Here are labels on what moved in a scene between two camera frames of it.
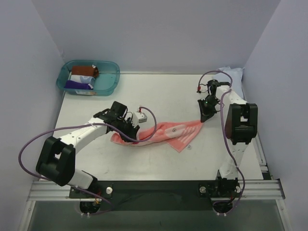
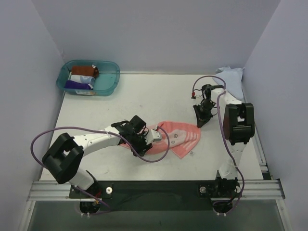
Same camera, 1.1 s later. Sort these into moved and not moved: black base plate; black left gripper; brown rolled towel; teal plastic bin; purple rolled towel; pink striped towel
Moved: black left gripper; pink striped towel
Not moved: black base plate; brown rolled towel; teal plastic bin; purple rolled towel
